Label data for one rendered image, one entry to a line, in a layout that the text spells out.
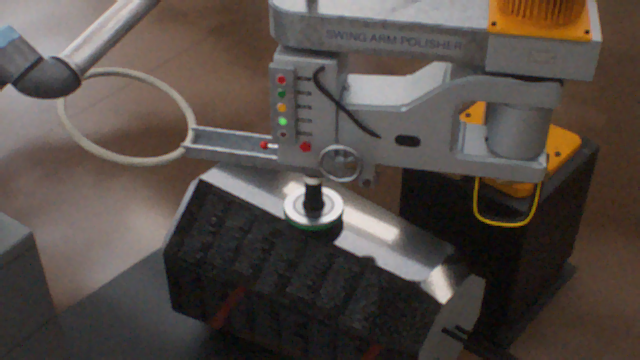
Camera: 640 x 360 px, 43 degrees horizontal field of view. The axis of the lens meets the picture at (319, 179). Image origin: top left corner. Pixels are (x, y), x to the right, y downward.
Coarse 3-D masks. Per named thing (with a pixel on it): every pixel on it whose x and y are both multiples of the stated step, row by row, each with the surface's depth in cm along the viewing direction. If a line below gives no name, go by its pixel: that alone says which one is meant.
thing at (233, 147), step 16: (192, 128) 290; (208, 128) 289; (208, 144) 289; (224, 144) 289; (240, 144) 289; (256, 144) 288; (224, 160) 281; (240, 160) 280; (256, 160) 279; (272, 160) 277; (336, 176) 276
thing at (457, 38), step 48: (288, 0) 241; (336, 0) 241; (384, 0) 241; (432, 0) 241; (480, 0) 241; (336, 48) 240; (384, 48) 237; (432, 48) 234; (480, 48) 231; (528, 48) 226; (576, 48) 224
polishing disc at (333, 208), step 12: (300, 192) 299; (324, 192) 299; (288, 204) 294; (300, 204) 294; (336, 204) 294; (288, 216) 290; (300, 216) 289; (312, 216) 289; (324, 216) 289; (336, 216) 289
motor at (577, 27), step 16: (496, 0) 235; (512, 0) 223; (528, 0) 222; (544, 0) 218; (560, 0) 220; (576, 0) 220; (496, 16) 228; (512, 16) 228; (528, 16) 222; (544, 16) 223; (560, 16) 221; (576, 16) 224; (496, 32) 224; (512, 32) 223; (528, 32) 222; (544, 32) 221; (560, 32) 221; (576, 32) 221
